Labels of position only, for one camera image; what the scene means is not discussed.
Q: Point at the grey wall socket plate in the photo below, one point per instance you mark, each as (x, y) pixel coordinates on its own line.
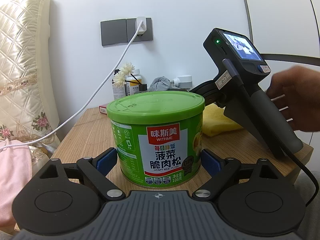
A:
(130, 33)

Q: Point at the grey wall switch plate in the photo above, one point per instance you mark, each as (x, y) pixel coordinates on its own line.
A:
(113, 33)

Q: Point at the cream lace-trimmed bed cover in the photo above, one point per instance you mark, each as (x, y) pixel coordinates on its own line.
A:
(41, 152)

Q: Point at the person's right hand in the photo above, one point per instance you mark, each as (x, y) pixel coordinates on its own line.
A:
(302, 97)

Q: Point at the white labelled pill bottle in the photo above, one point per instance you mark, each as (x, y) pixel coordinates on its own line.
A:
(132, 86)

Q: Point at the white pump bottle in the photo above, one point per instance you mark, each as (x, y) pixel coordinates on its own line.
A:
(183, 80)

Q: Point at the black reed diffuser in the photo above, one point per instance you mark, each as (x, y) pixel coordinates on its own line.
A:
(143, 87)

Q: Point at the red box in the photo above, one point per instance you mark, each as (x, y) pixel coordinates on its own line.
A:
(102, 109)

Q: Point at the grey crumpled cloth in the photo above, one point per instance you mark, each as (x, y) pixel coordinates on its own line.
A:
(161, 83)

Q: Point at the pink cloth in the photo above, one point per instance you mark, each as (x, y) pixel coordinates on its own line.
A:
(12, 180)

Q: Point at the green food can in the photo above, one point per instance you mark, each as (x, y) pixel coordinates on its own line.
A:
(155, 120)

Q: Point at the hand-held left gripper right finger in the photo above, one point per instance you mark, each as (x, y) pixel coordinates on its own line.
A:
(211, 162)

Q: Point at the white artificial flower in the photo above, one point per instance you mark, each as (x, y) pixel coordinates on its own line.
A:
(119, 79)
(128, 67)

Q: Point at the white spray bottle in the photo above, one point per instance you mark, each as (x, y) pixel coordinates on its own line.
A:
(117, 92)

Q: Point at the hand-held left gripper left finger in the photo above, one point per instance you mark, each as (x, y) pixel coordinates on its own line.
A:
(107, 158)

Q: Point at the cream quilted embroidered pillow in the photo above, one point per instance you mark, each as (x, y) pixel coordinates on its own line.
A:
(20, 67)

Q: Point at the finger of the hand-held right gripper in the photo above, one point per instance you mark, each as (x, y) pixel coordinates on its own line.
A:
(203, 88)

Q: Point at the white wall charger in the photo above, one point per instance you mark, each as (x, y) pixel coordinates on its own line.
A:
(140, 26)

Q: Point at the yellow cleaning cloth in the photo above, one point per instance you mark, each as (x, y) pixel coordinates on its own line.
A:
(220, 122)

